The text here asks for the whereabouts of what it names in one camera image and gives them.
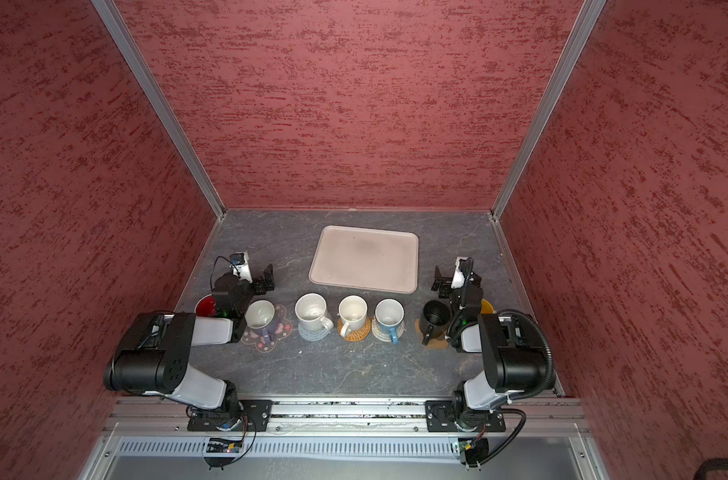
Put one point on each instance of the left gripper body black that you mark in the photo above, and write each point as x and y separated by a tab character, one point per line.
247	289

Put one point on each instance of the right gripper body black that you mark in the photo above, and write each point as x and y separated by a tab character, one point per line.
454	298

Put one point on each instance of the yellow mug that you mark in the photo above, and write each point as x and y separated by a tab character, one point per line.
486	307

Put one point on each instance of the white mug red inside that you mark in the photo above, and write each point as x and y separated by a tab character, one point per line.
206	307

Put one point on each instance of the white mug purple band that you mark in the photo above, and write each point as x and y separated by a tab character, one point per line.
261	320

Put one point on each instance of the black mug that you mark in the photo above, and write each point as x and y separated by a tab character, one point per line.
434	321

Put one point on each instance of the brown paw coaster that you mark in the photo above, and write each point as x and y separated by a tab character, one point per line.
434	343

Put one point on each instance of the pink flower coaster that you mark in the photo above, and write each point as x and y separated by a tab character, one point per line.
285	329

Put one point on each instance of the light blue mug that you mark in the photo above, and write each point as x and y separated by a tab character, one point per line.
390	313

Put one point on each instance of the grey round coaster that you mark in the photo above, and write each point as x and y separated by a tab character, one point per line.
312	336

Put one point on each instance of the beige woven spiral coaster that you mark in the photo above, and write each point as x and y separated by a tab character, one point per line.
383	334

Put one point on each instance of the brown woven rattan coaster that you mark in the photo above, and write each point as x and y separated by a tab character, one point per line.
357	335

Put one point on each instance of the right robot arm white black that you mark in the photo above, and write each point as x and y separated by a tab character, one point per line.
516	356

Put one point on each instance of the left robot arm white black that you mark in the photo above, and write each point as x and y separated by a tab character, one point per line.
152	357

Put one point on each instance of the beige serving tray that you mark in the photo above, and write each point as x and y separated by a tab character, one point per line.
366	259

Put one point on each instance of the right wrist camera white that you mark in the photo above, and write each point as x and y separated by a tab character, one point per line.
463	273

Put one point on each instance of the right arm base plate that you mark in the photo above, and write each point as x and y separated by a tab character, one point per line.
446	416

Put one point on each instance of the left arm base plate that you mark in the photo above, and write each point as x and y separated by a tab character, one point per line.
246	415

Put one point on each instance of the aluminium mounting rail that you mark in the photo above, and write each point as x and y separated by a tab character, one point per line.
354	416

